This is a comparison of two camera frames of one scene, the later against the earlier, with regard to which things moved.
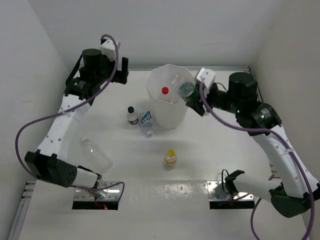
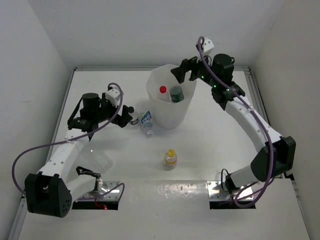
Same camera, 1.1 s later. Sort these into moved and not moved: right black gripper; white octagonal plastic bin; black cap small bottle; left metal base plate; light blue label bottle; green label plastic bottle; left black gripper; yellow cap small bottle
Moved: left black gripper; green label plastic bottle; right black gripper
Not moved: white octagonal plastic bin; yellow cap small bottle; left metal base plate; black cap small bottle; light blue label bottle
